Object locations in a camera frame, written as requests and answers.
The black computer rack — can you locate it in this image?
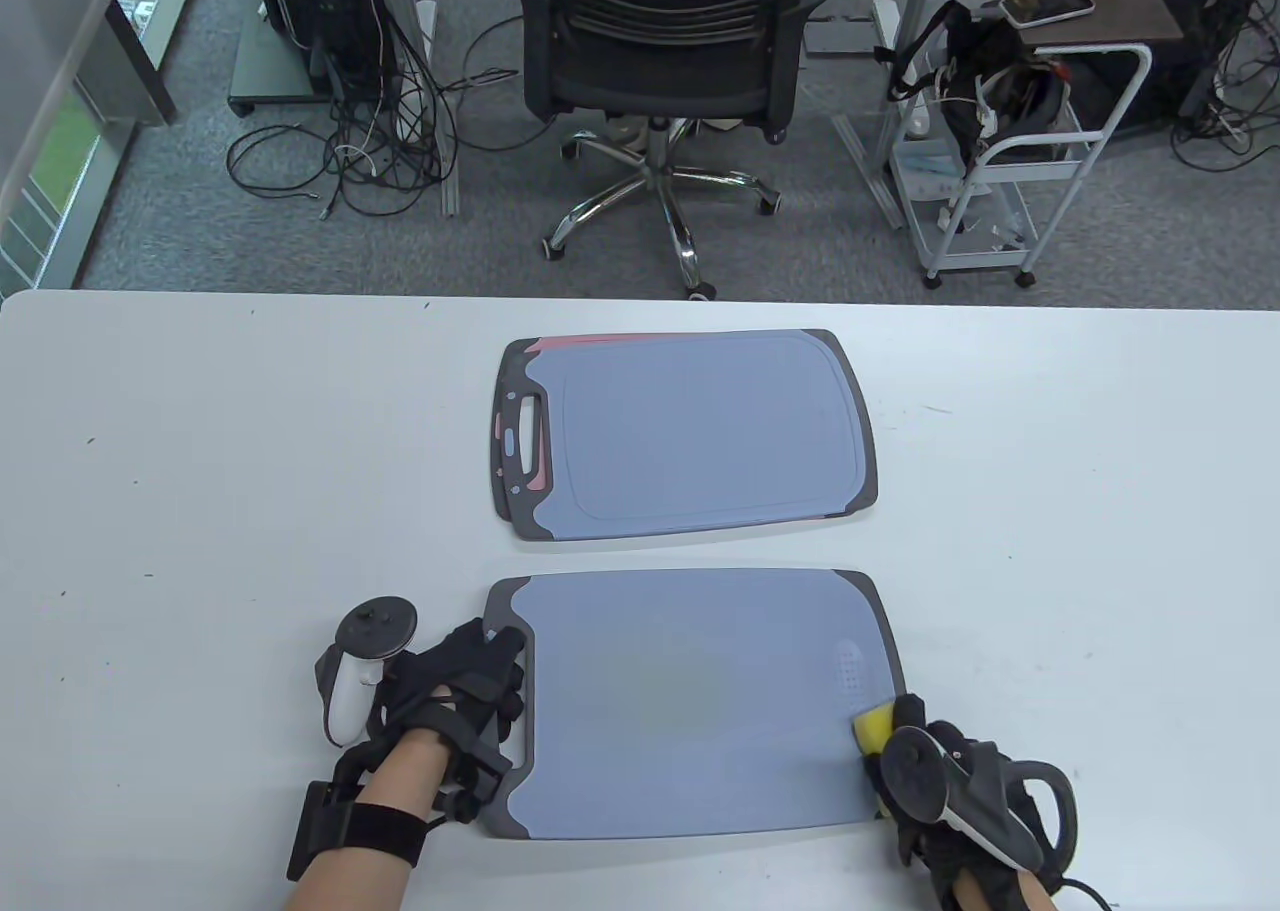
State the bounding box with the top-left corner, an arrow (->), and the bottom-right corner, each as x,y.
247,0 -> 401,102

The black bag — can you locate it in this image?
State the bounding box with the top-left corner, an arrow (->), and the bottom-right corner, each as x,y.
875,0 -> 1076,167

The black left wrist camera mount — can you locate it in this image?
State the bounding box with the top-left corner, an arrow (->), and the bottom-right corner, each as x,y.
287,779 -> 426,882

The black office chair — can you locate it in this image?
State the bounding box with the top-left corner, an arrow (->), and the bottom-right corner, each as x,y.
500,0 -> 837,302

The yellow sponge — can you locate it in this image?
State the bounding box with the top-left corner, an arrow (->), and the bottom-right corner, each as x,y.
850,703 -> 898,820

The pink cutting board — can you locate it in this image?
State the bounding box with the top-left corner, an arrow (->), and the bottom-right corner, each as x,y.
490,334 -> 651,527

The person's right forearm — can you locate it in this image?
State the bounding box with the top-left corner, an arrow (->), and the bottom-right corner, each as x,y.
950,866 -> 1061,911

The person's right hand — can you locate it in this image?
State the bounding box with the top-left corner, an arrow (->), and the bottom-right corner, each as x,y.
865,693 -> 1079,911

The grey stand base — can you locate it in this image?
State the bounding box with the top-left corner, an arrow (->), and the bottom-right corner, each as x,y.
228,11 -> 321,120

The pale blue packet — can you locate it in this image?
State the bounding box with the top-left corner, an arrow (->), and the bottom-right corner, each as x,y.
893,139 -> 966,207

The black floor cable bundle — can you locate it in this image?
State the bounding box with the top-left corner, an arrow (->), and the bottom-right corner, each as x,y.
226,0 -> 531,220

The grey hand controller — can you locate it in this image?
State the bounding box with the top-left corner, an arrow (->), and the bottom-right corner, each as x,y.
880,728 -> 1079,872
316,596 -> 419,747

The grey window frame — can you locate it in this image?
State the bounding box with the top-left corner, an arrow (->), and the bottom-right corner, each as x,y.
0,0 -> 206,292

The white smartphone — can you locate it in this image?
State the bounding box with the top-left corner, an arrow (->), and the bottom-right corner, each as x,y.
1000,0 -> 1096,28

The blue cutting board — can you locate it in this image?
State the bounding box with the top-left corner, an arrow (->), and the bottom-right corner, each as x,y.
483,568 -> 907,840
497,329 -> 879,542

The person's left hand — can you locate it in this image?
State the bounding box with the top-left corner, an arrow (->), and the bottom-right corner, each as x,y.
378,619 -> 529,827

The grey floor plate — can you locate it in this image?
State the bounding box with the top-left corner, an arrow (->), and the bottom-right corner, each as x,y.
805,16 -> 881,57

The grey right hand controller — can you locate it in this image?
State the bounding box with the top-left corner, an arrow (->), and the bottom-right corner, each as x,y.
880,728 -> 1079,872

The white utility cart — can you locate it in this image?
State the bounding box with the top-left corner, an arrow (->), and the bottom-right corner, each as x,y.
888,43 -> 1154,289

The person's left forearm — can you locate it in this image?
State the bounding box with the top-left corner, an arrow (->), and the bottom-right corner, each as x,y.
285,731 -> 451,911

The grey left hand controller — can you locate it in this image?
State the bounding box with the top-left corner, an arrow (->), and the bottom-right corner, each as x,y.
316,596 -> 419,747

